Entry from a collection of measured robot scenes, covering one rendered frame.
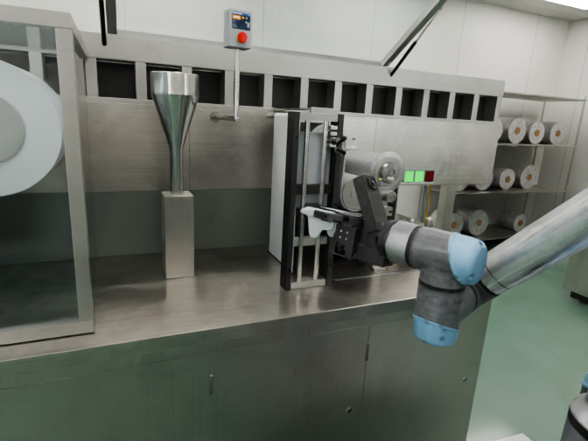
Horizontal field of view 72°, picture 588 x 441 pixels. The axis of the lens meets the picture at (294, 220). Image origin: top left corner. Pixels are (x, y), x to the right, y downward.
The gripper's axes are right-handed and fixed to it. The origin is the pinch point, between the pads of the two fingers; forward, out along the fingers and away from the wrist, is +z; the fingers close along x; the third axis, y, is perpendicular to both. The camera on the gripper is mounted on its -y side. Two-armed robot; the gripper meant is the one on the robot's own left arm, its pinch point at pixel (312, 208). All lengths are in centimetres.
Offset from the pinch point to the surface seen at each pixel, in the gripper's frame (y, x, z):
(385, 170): -11, 61, 20
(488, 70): -149, 453, 136
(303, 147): -13.6, 24.2, 27.1
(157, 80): -26, -7, 58
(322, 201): 1.6, 31.2, 22.4
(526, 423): 103, 162, -25
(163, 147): -7, 9, 80
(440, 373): 57, 74, -8
